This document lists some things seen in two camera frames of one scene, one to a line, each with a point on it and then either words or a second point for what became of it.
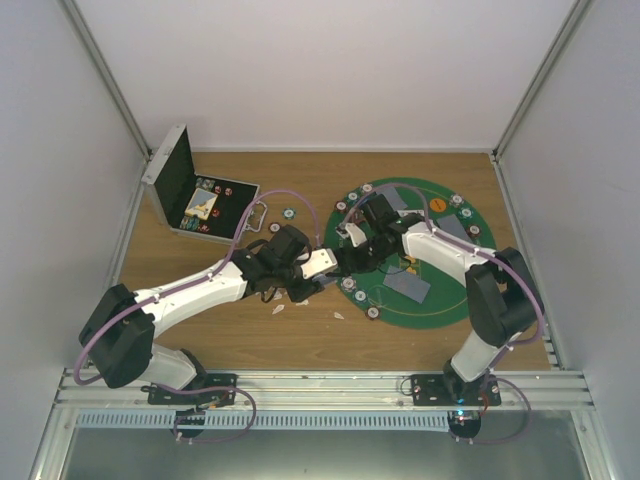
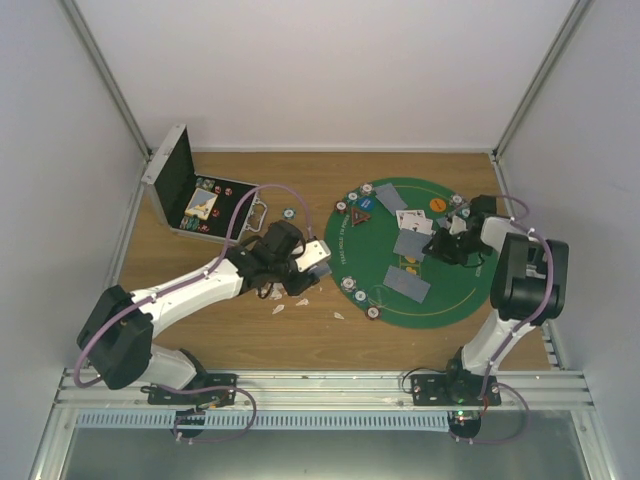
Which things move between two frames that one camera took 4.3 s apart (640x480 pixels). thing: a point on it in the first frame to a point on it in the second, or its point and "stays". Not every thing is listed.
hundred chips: x=372 y=312 stays
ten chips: x=348 y=284 stays
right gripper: x=356 y=267 to x=440 y=249
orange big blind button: x=437 y=205 stays
